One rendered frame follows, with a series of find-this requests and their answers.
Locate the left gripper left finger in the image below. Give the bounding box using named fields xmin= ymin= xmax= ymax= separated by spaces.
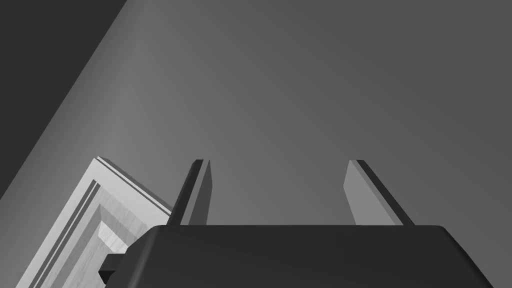
xmin=166 ymin=159 xmax=212 ymax=226

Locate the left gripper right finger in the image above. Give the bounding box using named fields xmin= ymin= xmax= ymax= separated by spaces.
xmin=343 ymin=159 xmax=416 ymax=226

